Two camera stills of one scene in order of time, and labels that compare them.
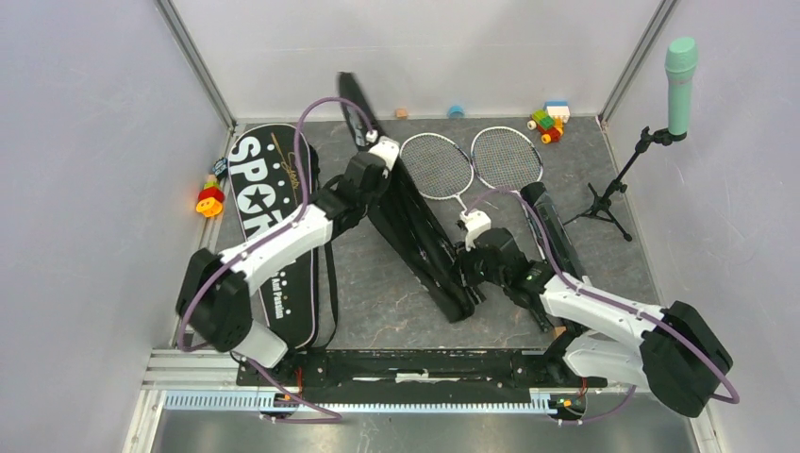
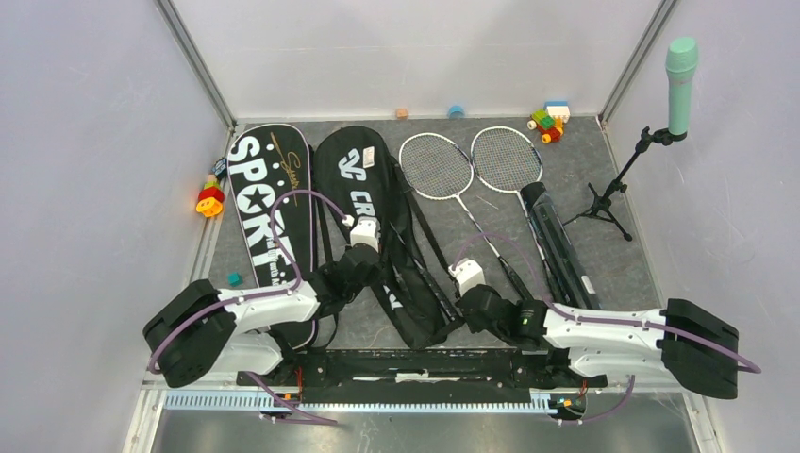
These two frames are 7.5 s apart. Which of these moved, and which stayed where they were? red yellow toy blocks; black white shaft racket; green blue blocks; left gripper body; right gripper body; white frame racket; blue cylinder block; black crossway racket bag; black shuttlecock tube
Moved: left gripper body; black crossway racket bag; right gripper body
Stayed: green blue blocks; blue cylinder block; black white shaft racket; red yellow toy blocks; black shuttlecock tube; white frame racket
